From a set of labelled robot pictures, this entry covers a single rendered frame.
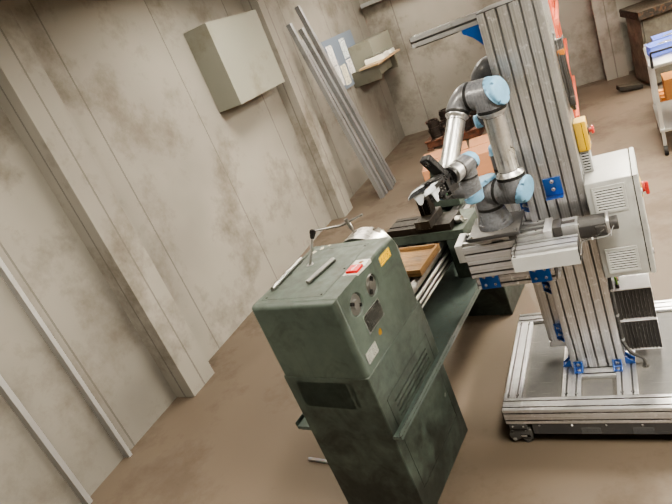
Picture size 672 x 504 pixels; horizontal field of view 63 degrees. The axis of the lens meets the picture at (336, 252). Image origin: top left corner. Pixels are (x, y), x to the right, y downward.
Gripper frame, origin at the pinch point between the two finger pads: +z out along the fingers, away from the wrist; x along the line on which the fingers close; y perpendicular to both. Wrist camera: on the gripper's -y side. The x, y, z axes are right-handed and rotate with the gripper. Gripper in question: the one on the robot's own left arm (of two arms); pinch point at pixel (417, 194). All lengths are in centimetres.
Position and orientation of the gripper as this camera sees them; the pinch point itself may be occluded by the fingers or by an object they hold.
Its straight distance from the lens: 196.3
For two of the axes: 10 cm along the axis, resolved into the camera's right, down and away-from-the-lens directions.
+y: 4.5, 8.6, 2.4
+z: -6.6, 5.0, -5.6
